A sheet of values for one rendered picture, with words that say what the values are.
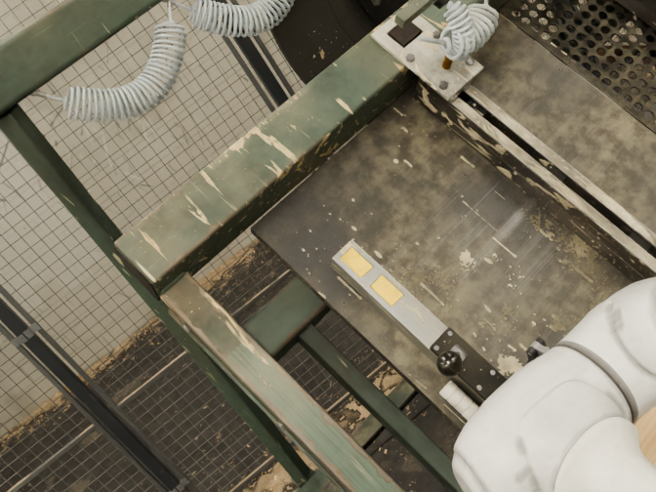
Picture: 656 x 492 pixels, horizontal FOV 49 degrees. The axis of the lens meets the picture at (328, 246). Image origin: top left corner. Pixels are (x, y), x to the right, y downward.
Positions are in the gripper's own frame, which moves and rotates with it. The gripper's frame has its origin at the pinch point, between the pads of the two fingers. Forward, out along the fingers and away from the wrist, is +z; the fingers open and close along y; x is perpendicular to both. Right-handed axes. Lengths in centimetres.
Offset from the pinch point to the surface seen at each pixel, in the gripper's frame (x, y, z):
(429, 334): 0.0, -17.5, 12.5
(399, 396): 15, -15, 119
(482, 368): 1.6, -7.6, 11.5
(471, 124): 34, -38, 10
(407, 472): 16, 8, 214
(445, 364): -5.6, -12.3, 0.9
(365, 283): -1.1, -30.8, 12.5
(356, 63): 26, -60, 7
